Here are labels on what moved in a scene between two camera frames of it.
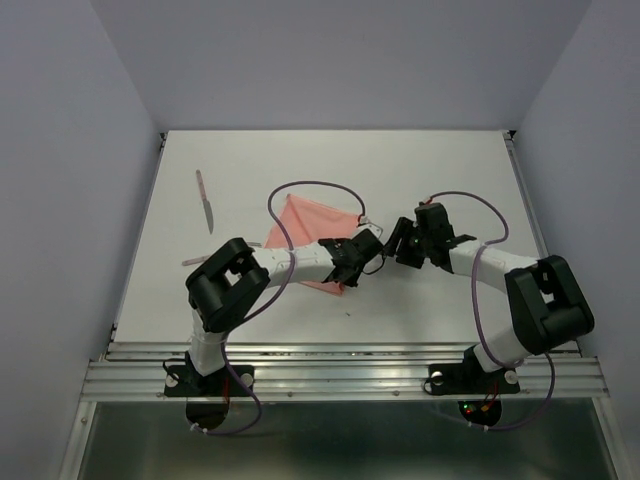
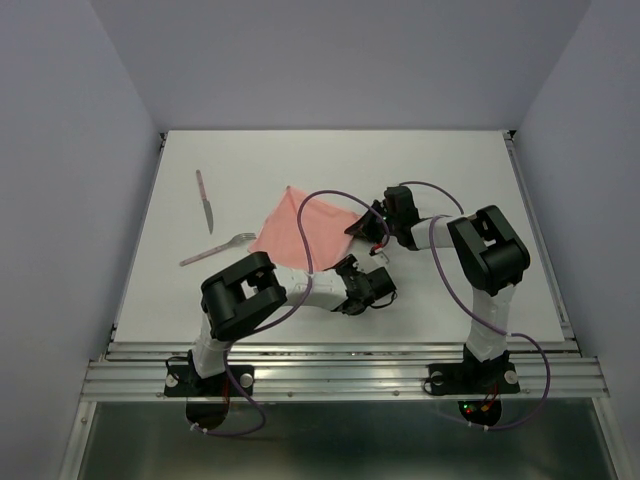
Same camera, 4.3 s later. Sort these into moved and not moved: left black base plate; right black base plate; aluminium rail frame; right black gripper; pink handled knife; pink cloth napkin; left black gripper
Moved: left black gripper; right black gripper; pink cloth napkin
Not moved: left black base plate; aluminium rail frame; right black base plate; pink handled knife
